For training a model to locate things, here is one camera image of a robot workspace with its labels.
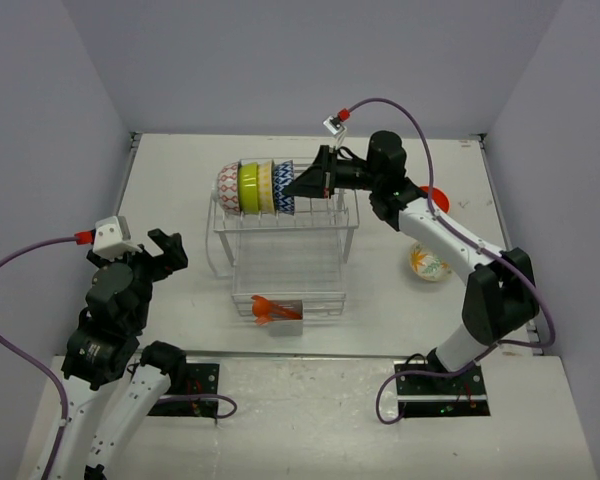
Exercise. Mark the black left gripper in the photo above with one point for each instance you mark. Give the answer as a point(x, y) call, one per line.
point(172, 258)

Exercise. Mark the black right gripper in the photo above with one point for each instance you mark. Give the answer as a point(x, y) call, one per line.
point(320, 180)

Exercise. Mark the blue zigzag bowl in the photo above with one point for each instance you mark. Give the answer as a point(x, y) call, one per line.
point(283, 176)

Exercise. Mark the yellow bowl with blue pattern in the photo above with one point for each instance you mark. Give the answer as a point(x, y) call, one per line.
point(265, 187)

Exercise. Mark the lime green bowl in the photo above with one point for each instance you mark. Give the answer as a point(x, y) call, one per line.
point(248, 188)

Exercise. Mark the white bowl with red diamonds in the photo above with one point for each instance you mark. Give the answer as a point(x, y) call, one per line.
point(226, 189)

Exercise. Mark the orange plastic bowl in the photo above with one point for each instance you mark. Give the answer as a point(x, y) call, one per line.
point(440, 200)

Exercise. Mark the cream bowl with leaf pattern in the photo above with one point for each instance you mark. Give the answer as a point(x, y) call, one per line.
point(427, 265)

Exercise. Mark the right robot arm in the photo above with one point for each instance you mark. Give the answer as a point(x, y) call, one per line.
point(498, 298)

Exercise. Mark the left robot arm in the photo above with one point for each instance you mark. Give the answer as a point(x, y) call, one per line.
point(88, 438)

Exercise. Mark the orange plastic utensils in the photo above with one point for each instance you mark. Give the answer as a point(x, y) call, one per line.
point(266, 311)

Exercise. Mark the metal cutlery holder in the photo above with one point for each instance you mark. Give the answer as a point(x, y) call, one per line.
point(284, 326)

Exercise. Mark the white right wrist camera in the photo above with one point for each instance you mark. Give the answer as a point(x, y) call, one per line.
point(336, 128)

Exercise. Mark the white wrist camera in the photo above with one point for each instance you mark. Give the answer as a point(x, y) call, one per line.
point(336, 128)
point(112, 238)

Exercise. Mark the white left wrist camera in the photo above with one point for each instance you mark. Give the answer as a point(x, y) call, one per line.
point(112, 238)

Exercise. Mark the white wire dish rack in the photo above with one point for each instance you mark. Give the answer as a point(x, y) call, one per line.
point(285, 257)

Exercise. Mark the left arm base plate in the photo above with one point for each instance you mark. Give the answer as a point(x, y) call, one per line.
point(200, 378)

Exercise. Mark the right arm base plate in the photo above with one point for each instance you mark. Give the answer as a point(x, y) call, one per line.
point(464, 395)

